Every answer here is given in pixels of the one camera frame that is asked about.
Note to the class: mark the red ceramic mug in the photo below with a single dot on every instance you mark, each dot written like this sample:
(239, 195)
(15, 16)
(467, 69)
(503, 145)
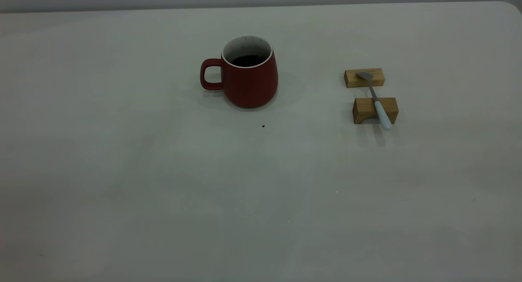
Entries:
(248, 84)

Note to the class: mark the arched wooden block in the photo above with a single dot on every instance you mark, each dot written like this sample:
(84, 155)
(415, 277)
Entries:
(365, 106)

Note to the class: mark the flat rectangular wooden block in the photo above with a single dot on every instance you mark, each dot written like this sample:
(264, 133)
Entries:
(377, 79)

